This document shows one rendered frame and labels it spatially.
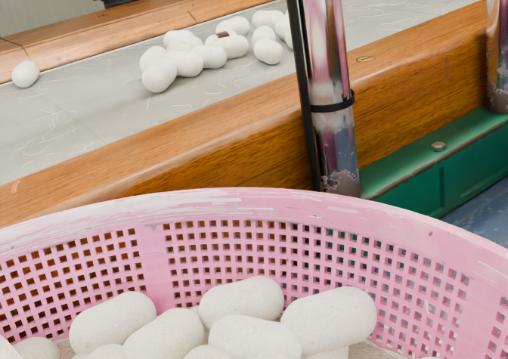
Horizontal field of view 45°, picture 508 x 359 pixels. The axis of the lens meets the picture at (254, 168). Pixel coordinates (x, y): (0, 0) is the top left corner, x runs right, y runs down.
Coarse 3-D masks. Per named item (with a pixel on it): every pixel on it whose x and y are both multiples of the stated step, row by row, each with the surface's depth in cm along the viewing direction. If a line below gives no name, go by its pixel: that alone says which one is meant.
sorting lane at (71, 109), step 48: (384, 0) 63; (432, 0) 60; (144, 48) 61; (288, 48) 52; (0, 96) 53; (48, 96) 51; (96, 96) 48; (144, 96) 46; (192, 96) 44; (0, 144) 42; (48, 144) 40; (96, 144) 39
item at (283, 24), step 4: (284, 16) 54; (288, 16) 54; (280, 20) 53; (284, 20) 53; (288, 20) 53; (276, 24) 54; (280, 24) 53; (284, 24) 53; (288, 24) 53; (276, 28) 54; (280, 28) 53; (284, 28) 53; (288, 28) 53; (276, 32) 54; (280, 32) 53; (284, 32) 53; (280, 36) 54; (284, 36) 54; (284, 40) 54
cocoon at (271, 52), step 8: (264, 40) 48; (272, 40) 48; (256, 48) 49; (264, 48) 48; (272, 48) 47; (280, 48) 48; (256, 56) 49; (264, 56) 48; (272, 56) 47; (280, 56) 48
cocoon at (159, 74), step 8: (152, 64) 46; (160, 64) 46; (168, 64) 47; (144, 72) 46; (152, 72) 45; (160, 72) 45; (168, 72) 46; (176, 72) 48; (144, 80) 45; (152, 80) 45; (160, 80) 45; (168, 80) 46; (152, 88) 46; (160, 88) 46
